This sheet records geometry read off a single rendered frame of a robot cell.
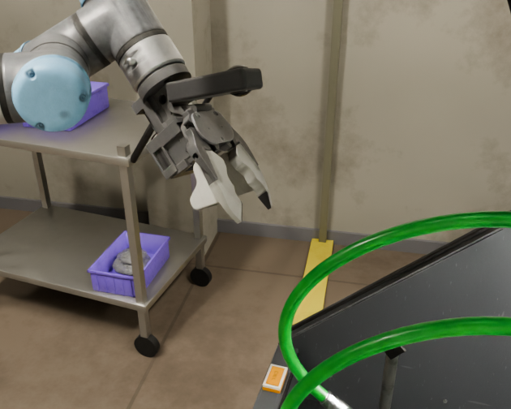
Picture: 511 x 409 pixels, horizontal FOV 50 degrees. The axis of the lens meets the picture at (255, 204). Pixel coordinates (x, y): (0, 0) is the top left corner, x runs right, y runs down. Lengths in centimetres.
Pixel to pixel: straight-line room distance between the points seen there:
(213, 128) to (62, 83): 19
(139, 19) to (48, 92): 18
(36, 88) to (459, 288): 65
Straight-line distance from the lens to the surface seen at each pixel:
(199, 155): 64
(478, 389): 104
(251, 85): 65
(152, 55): 71
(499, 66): 281
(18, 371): 253
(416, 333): 46
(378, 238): 50
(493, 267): 89
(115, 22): 74
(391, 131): 285
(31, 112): 61
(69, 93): 61
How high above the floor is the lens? 164
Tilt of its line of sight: 28 degrees down
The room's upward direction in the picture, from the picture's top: straight up
